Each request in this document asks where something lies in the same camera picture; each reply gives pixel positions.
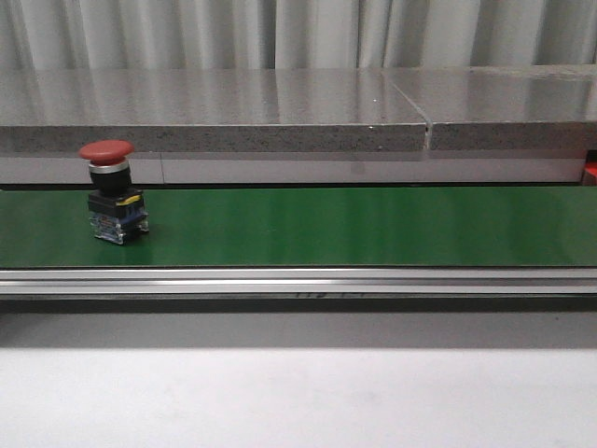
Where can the red mushroom push button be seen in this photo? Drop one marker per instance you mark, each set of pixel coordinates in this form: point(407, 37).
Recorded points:
point(117, 208)

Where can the white cabinet front panel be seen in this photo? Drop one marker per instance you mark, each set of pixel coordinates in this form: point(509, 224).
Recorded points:
point(359, 167)

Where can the grey stone countertop slab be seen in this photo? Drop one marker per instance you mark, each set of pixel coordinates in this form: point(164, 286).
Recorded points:
point(220, 110)

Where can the green conveyor belt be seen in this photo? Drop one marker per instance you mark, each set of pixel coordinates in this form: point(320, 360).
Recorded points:
point(380, 226)

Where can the right grey stone slab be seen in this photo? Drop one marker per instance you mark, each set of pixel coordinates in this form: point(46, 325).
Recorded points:
point(549, 109)

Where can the red box at right edge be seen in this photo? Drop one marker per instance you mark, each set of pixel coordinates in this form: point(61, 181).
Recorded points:
point(589, 176)

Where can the grey pleated curtain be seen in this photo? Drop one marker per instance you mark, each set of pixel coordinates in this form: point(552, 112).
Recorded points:
point(294, 34)

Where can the aluminium conveyor side rail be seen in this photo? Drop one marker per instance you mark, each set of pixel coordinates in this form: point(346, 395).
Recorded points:
point(208, 281)

